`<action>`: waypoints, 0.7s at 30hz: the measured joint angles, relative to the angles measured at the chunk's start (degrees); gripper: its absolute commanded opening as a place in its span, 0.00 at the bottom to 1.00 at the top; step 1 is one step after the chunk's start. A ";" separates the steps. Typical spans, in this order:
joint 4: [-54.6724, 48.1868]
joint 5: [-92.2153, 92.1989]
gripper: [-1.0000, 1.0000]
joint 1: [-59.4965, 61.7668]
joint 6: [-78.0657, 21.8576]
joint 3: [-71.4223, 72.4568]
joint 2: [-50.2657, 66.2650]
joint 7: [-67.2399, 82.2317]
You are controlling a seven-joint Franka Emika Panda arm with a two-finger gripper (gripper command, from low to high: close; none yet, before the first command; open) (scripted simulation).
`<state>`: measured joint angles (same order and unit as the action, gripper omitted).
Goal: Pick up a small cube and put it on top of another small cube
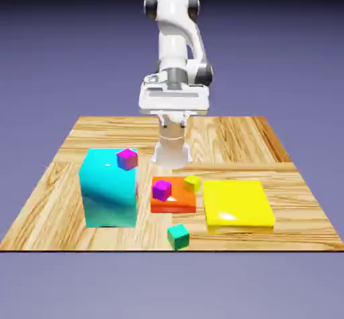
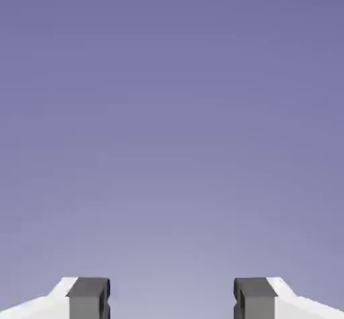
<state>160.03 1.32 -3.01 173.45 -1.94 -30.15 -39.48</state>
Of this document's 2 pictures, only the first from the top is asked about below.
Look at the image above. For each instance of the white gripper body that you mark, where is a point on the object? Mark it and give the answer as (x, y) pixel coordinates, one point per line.
(174, 101)

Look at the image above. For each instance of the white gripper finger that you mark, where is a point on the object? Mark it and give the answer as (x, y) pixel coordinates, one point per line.
(183, 121)
(162, 121)

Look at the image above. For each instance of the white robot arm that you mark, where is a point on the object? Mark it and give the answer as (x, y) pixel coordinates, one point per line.
(174, 29)

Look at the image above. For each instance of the small magenta cube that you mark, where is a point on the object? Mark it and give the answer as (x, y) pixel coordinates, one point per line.
(126, 159)

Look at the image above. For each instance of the small yellow cube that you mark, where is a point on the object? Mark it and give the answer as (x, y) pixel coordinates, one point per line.
(192, 183)

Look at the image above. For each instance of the small purple cube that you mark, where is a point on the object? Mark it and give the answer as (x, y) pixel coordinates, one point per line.
(161, 190)

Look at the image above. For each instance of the small green cube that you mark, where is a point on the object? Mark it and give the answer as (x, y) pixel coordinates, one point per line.
(178, 236)

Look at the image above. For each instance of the large orange box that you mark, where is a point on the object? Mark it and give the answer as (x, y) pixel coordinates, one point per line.
(180, 200)

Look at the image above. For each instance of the large cyan box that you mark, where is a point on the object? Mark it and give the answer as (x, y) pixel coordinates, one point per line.
(107, 190)

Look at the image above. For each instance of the large yellow box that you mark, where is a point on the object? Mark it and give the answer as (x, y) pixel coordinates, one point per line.
(236, 203)

